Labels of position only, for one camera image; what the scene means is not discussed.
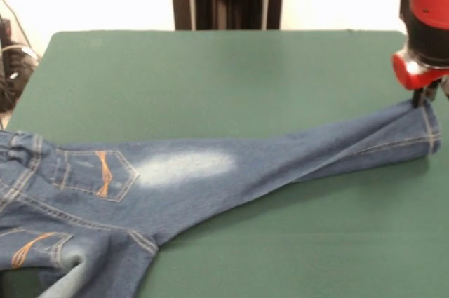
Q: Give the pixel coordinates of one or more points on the blue denim jeans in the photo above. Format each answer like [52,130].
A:
[175,189]

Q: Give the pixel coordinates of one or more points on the dark green table cloth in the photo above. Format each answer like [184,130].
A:
[245,84]

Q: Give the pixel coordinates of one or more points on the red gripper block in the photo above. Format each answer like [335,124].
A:
[408,75]

